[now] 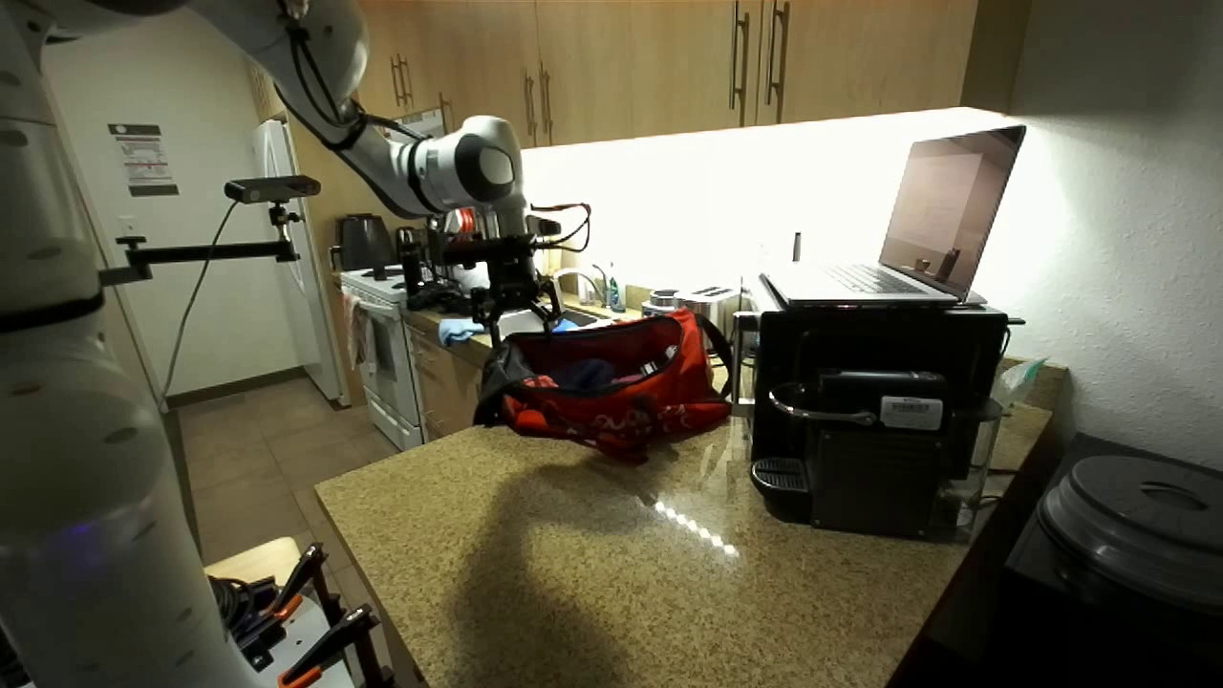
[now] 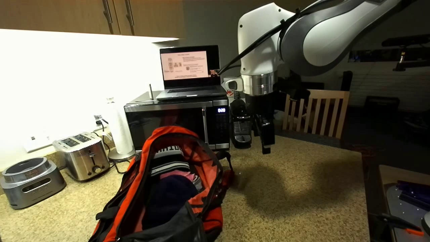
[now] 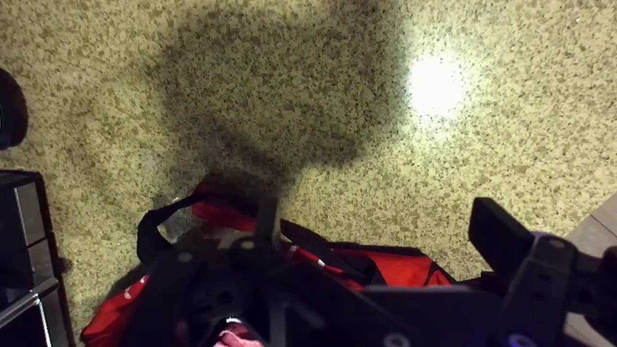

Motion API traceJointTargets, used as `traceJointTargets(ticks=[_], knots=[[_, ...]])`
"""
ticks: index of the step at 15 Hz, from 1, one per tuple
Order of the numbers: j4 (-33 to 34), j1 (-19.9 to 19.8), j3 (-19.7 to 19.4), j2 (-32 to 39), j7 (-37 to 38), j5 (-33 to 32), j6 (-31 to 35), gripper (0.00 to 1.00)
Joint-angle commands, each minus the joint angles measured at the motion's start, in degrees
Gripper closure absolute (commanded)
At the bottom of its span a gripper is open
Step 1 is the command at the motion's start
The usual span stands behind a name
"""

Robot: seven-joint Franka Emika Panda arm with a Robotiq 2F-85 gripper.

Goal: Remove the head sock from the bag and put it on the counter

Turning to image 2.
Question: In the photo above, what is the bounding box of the dark blue cloth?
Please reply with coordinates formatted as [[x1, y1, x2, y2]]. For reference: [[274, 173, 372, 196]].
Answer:
[[142, 175, 199, 230]]

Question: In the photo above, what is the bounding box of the open laptop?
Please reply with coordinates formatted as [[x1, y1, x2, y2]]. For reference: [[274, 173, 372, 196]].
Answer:
[[156, 45, 228, 101]]

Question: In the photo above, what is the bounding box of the microwave door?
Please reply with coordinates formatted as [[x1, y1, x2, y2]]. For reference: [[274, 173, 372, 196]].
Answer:
[[125, 107, 207, 152]]

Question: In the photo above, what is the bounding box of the orange and black bag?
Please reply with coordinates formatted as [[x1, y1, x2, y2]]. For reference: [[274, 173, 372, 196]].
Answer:
[[89, 126, 236, 242]]

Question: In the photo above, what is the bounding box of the silver toaster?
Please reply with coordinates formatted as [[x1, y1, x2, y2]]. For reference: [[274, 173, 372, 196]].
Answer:
[[52, 132, 111, 182]]

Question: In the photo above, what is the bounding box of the pink cloth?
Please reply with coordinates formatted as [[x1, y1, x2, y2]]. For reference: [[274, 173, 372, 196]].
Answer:
[[159, 169, 203, 191]]

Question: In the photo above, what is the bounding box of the striped knit head sock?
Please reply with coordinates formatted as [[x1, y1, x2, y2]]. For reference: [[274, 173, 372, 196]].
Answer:
[[150, 146, 191, 177]]

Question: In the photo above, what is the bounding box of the wooden wall cabinet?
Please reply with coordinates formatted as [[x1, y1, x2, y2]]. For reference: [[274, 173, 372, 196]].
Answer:
[[0, 0, 186, 39]]

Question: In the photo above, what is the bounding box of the paper towel roll on holder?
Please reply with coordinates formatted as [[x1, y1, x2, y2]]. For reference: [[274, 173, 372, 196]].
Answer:
[[103, 97, 137, 161]]

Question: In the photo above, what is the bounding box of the microwave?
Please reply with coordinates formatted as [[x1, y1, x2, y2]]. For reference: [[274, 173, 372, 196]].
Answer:
[[124, 90, 232, 152]]

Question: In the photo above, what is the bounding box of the dark purple box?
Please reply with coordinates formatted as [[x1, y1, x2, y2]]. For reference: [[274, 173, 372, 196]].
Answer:
[[396, 180, 430, 211]]

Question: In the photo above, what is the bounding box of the round silver appliance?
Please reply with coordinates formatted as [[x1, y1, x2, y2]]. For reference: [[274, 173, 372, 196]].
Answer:
[[0, 157, 67, 210]]

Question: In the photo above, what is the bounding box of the wooden chair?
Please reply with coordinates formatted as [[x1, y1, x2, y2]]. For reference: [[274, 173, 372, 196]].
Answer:
[[282, 89, 350, 140]]

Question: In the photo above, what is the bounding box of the cabinet door handle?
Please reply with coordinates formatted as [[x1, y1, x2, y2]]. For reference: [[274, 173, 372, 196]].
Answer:
[[125, 0, 135, 36], [102, 0, 114, 35]]

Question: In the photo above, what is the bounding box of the black coffee machine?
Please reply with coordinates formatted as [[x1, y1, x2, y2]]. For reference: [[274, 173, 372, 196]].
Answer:
[[230, 98, 253, 149]]

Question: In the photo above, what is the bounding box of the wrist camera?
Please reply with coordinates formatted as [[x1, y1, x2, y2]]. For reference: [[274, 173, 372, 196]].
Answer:
[[276, 71, 311, 102]]

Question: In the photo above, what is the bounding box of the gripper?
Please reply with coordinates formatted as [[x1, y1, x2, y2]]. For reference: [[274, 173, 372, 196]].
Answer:
[[244, 93, 280, 155]]

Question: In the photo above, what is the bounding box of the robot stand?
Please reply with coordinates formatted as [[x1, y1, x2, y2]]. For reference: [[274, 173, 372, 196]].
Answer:
[[379, 164, 430, 242]]

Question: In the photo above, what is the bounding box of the microwave door handle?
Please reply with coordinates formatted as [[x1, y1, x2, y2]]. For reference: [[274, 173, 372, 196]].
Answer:
[[202, 108, 209, 144]]

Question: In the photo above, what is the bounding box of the black clamp with orange tips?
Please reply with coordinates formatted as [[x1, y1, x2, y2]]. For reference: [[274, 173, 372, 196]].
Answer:
[[369, 213, 426, 236]]

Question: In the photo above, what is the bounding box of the white switch plate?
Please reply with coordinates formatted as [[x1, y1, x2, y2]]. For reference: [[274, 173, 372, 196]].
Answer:
[[23, 134, 51, 153]]

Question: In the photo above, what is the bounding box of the black cable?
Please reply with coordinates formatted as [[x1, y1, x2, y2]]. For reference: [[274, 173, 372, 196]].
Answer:
[[95, 116, 129, 174]]

